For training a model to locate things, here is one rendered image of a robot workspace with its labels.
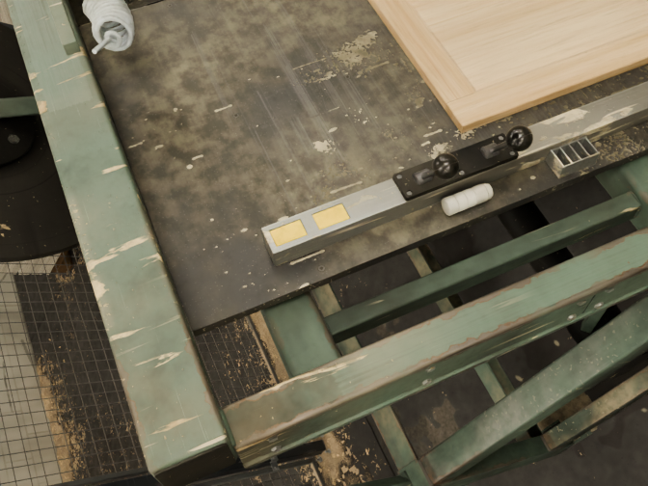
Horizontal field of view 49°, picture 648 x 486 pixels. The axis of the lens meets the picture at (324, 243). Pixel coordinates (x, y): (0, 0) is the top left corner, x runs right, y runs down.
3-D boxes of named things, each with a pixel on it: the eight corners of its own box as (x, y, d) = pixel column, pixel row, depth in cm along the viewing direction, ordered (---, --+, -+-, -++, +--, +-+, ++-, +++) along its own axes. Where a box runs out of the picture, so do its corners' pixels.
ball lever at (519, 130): (501, 159, 113) (541, 144, 100) (480, 168, 112) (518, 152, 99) (493, 137, 113) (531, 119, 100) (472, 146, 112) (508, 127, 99)
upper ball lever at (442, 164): (435, 185, 111) (467, 172, 98) (413, 194, 110) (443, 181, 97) (426, 163, 111) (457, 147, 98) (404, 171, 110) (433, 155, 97)
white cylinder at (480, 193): (448, 219, 111) (492, 202, 113) (450, 209, 109) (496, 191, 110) (439, 205, 112) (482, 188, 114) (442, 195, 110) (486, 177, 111)
